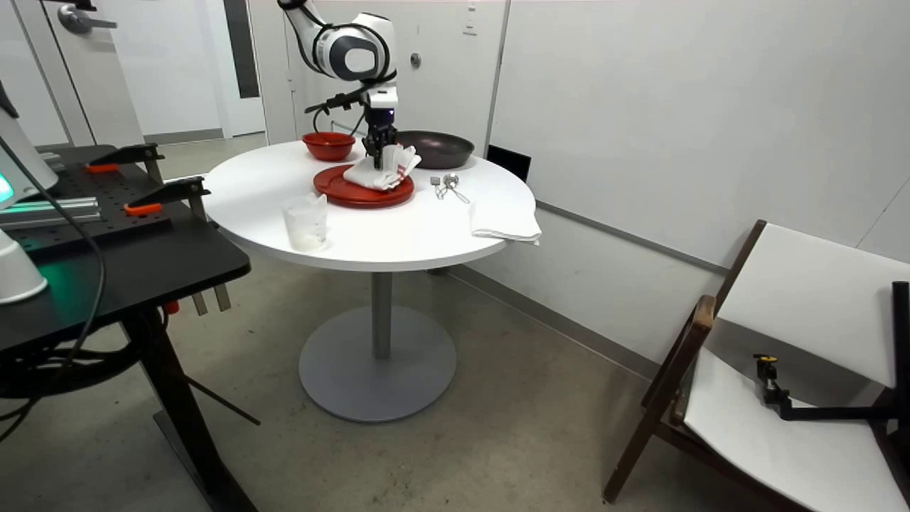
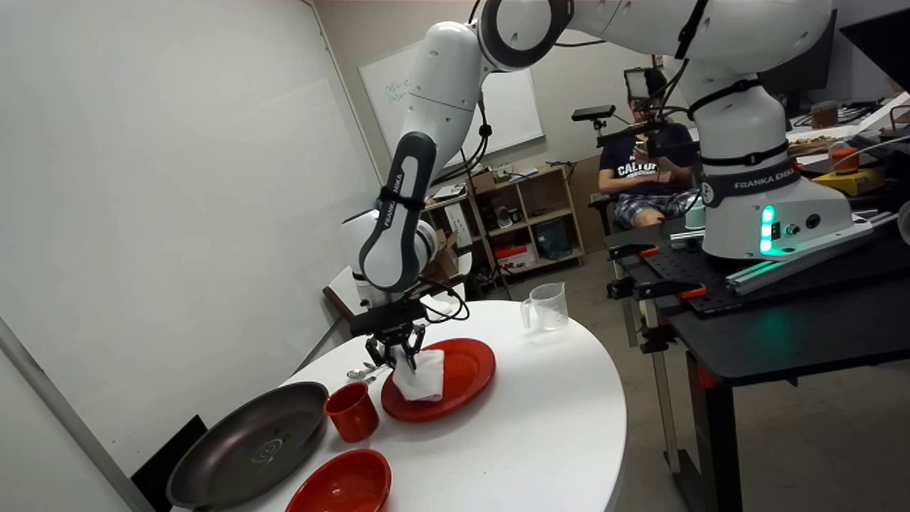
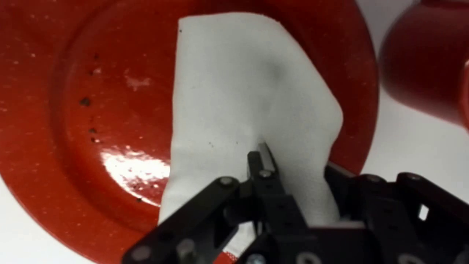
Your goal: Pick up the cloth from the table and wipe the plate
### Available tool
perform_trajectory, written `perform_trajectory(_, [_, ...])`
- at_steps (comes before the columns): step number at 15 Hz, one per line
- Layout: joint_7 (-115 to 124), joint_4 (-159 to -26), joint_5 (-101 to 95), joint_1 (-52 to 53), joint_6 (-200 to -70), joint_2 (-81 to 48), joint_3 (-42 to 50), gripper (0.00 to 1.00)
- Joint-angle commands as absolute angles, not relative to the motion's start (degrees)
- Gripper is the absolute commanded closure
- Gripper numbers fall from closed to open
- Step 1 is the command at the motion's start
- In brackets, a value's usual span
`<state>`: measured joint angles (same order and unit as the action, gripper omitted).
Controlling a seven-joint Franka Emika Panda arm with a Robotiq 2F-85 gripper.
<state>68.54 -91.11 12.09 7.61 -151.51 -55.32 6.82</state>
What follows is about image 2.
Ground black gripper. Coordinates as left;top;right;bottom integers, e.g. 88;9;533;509
365;301;429;374

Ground white cloth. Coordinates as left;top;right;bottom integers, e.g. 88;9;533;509
391;347;449;405

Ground red plate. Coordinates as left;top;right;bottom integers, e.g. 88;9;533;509
379;337;499;425

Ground silver fork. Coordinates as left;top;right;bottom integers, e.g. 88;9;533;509
345;356;386;384

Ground wooden chair white cushions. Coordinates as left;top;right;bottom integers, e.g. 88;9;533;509
324;264;375;332

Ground red cup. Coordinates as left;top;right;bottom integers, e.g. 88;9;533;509
324;382;382;445

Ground cardboard box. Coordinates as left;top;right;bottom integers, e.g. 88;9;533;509
429;247;465;285

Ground red bowl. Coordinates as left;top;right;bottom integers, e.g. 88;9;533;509
284;448;395;512

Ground clear plastic beaker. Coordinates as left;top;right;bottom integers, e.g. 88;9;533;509
523;278;576;347

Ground dark frying pan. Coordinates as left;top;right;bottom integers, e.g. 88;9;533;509
165;382;334;512

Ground wooden shelf unit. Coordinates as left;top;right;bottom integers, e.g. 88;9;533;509
466;162;588;278

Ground whiteboard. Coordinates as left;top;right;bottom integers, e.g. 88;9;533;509
359;25;549;186

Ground black orange bar clamp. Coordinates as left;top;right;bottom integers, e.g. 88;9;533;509
607;273;715;315
608;240;668;277

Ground seated person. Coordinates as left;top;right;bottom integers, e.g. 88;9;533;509
598;92;709;230

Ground black robot desk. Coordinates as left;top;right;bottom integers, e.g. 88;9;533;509
607;221;910;512

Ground yellow box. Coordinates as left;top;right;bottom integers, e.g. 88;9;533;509
814;169;891;199

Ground black monitor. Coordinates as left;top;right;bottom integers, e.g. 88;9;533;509
837;7;910;93

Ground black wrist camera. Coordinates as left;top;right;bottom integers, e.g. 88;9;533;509
349;292;429;337

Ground black camera on stand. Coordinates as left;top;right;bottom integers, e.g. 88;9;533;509
568;103;620;137

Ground aluminium rail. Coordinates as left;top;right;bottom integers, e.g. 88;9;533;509
723;211;900;297

